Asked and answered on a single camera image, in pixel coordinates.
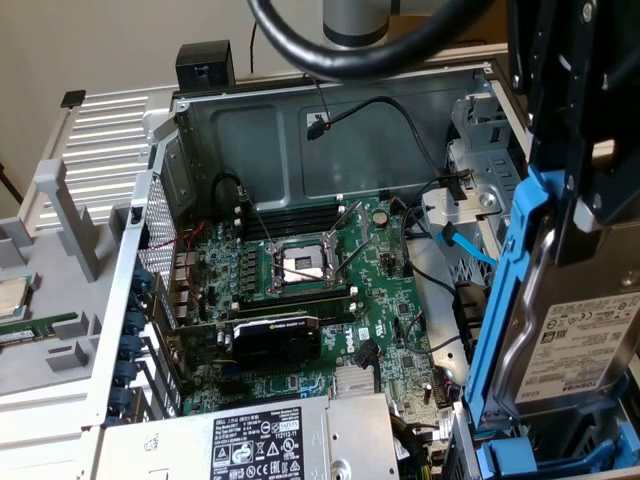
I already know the hard disk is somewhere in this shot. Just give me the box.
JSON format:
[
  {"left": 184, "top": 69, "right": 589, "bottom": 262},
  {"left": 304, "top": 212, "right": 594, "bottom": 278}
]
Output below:
[{"left": 462, "top": 167, "right": 640, "bottom": 434}]

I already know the grey metal disk bay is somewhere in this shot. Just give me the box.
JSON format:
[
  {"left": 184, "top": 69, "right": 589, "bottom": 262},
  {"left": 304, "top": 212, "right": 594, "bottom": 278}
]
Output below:
[{"left": 452, "top": 389, "right": 640, "bottom": 480}]

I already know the empty blue disk carrier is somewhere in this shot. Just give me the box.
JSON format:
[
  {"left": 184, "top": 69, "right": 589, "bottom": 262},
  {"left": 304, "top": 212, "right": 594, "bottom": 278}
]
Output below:
[{"left": 474, "top": 418, "right": 640, "bottom": 477}]

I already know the brown cardboard box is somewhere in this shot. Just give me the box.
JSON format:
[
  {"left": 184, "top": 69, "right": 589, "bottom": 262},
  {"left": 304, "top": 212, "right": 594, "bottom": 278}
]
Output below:
[{"left": 387, "top": 13, "right": 509, "bottom": 51}]

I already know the silver metal drive cage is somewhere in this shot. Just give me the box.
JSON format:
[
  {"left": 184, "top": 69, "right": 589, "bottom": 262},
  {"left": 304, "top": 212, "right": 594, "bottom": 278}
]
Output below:
[{"left": 418, "top": 92, "right": 531, "bottom": 281}]

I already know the metal socket cover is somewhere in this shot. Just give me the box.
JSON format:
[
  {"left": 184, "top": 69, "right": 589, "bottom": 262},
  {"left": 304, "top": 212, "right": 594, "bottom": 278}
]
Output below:
[{"left": 324, "top": 199, "right": 372, "bottom": 251}]

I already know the black fan shroud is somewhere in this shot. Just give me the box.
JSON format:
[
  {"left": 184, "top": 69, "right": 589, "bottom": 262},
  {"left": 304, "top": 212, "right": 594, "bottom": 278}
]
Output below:
[{"left": 452, "top": 281, "right": 490, "bottom": 364}]

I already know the metal locking lever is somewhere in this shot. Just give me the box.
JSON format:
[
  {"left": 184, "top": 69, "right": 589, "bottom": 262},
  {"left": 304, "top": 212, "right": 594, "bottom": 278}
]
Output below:
[
  {"left": 329, "top": 234, "right": 374, "bottom": 281},
  {"left": 237, "top": 184, "right": 275, "bottom": 247}
]

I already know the green Dell motherboard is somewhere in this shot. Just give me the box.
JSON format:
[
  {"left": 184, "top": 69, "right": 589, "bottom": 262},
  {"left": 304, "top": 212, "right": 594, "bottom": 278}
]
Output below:
[{"left": 169, "top": 193, "right": 454, "bottom": 451}]

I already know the open PC case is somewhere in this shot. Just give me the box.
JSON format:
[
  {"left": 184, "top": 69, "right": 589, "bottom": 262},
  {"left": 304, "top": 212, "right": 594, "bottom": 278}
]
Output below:
[{"left": 82, "top": 52, "right": 640, "bottom": 480}]

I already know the black RAM slot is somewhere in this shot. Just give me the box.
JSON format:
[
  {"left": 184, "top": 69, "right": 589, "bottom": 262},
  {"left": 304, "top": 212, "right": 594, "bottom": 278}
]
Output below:
[
  {"left": 239, "top": 214, "right": 344, "bottom": 240},
  {"left": 238, "top": 202, "right": 346, "bottom": 226}
]

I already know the CPU socket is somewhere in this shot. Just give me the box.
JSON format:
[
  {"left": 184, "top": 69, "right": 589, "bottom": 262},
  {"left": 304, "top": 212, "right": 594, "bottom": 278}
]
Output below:
[{"left": 267, "top": 235, "right": 346, "bottom": 296}]

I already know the black box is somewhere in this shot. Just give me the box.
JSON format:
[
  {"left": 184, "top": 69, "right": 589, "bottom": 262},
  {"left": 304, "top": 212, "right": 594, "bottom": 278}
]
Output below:
[{"left": 174, "top": 42, "right": 237, "bottom": 95}]

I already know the installed green RAM stick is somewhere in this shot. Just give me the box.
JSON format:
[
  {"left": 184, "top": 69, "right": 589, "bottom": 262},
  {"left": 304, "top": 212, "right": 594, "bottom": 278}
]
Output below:
[{"left": 233, "top": 292, "right": 354, "bottom": 316}]

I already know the silver chipset heatsink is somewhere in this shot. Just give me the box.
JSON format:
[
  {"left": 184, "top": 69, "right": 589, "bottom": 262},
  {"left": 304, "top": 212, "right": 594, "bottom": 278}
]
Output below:
[{"left": 332, "top": 366, "right": 377, "bottom": 400}]

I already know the black graphics card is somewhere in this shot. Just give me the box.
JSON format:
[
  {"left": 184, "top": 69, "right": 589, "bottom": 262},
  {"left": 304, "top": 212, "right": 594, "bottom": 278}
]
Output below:
[{"left": 167, "top": 310, "right": 324, "bottom": 371}]

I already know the grey power supply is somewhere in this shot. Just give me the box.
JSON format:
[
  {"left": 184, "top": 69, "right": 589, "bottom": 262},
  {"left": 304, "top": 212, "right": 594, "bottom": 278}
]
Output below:
[{"left": 97, "top": 392, "right": 401, "bottom": 480}]

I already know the grey parts rack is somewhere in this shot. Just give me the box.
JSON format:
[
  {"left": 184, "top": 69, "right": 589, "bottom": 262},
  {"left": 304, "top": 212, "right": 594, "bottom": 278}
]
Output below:
[{"left": 0, "top": 159, "right": 137, "bottom": 401}]

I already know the thin dark rod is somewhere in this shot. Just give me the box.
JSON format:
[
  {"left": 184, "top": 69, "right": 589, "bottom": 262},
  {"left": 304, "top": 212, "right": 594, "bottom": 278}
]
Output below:
[{"left": 0, "top": 162, "right": 24, "bottom": 206}]

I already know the silver CPU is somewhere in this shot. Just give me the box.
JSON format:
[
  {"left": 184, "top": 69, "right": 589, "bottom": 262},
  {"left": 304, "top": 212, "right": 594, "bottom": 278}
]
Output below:
[{"left": 0, "top": 276, "right": 35, "bottom": 322}]

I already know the flat light blue SATA wire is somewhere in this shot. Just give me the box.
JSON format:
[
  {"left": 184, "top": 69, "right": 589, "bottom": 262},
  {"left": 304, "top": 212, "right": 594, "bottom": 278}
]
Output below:
[{"left": 436, "top": 221, "right": 499, "bottom": 269}]

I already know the thin black red wire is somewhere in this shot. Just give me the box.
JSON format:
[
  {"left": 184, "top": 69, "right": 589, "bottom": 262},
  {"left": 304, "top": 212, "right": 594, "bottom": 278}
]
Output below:
[{"left": 313, "top": 79, "right": 334, "bottom": 130}]

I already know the black wire with connector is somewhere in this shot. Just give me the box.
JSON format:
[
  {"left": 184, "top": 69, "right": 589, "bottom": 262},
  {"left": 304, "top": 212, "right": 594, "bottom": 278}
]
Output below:
[{"left": 305, "top": 95, "right": 454, "bottom": 182}]

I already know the curved black wire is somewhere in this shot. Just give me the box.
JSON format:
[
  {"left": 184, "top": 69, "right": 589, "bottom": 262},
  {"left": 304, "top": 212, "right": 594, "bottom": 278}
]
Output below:
[{"left": 398, "top": 198, "right": 459, "bottom": 297}]

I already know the black SATA wire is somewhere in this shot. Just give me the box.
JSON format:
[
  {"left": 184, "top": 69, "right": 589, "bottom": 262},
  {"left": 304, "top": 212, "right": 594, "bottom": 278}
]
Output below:
[{"left": 353, "top": 339, "right": 379, "bottom": 397}]

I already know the looped black wire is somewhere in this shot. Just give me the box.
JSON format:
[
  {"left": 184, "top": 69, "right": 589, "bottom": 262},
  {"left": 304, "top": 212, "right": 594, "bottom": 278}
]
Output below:
[{"left": 211, "top": 172, "right": 251, "bottom": 221}]

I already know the braided power cable bundle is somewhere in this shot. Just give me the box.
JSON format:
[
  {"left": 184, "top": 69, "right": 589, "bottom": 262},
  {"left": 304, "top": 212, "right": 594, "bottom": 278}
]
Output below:
[{"left": 389, "top": 414, "right": 444, "bottom": 480}]

